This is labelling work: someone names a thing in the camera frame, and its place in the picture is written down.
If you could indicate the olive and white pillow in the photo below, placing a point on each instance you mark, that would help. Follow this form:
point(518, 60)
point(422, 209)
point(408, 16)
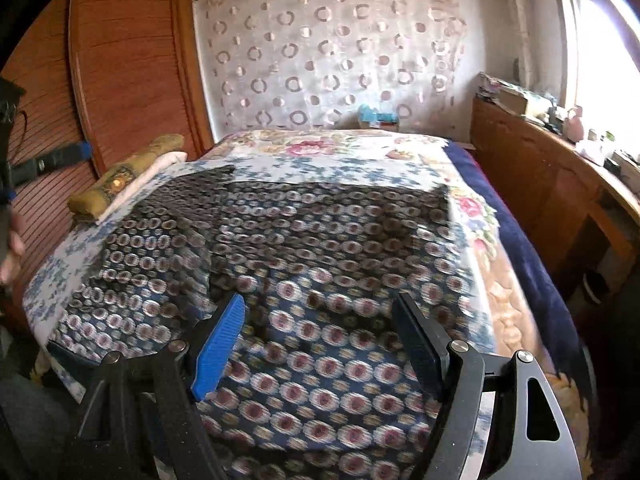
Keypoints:
point(115, 185)

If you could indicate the wooden headboard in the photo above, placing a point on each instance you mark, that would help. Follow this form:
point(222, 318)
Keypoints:
point(130, 60)

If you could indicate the pink figurine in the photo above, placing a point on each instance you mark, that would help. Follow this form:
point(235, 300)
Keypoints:
point(575, 125)

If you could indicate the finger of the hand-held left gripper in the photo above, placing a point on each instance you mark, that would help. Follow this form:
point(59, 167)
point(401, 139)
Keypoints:
point(50, 160)

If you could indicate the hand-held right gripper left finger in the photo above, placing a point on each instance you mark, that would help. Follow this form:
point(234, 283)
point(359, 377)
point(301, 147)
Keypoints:
point(220, 345)

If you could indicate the person's left hand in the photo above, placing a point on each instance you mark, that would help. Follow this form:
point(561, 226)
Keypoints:
point(10, 247)

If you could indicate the sheer circle-pattern curtain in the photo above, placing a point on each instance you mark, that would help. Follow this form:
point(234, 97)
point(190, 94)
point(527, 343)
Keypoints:
point(325, 50)

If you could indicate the white lace window curtain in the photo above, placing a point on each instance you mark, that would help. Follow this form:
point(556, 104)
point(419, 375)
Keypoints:
point(515, 25)

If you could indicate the dark blue circle-print shirt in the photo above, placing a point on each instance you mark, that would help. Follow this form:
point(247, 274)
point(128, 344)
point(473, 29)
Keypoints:
point(325, 260)

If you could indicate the navy blue blanket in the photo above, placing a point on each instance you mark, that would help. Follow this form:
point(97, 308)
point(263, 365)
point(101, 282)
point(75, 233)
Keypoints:
point(520, 250)

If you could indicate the bed with floral sheet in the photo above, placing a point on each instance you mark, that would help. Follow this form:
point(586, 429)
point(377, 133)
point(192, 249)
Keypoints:
point(325, 160)

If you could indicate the wooden side cabinet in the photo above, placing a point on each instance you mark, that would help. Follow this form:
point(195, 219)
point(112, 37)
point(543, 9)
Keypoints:
point(525, 170)

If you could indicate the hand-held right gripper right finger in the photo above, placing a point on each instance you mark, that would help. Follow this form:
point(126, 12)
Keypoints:
point(421, 347)

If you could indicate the cardboard box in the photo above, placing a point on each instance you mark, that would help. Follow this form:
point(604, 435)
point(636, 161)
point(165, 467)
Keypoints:
point(514, 100)

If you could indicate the blue toy box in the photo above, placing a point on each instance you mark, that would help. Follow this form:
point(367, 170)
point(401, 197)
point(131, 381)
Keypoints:
point(377, 119)

